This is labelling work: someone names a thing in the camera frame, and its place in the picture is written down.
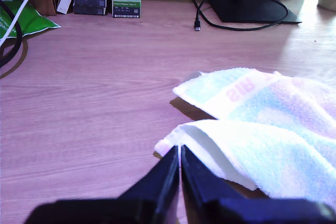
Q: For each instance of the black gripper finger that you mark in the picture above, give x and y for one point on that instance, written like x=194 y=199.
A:
x=199 y=187
x=160 y=182

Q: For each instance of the pastel striped fluffy tea towel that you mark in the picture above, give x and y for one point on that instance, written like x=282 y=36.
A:
x=262 y=140

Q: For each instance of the green and white carton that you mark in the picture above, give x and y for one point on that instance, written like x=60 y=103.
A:
x=126 y=3

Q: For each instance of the dark grey small box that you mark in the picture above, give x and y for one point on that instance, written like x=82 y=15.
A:
x=89 y=5

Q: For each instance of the green plastic bag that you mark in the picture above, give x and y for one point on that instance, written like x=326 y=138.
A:
x=34 y=19

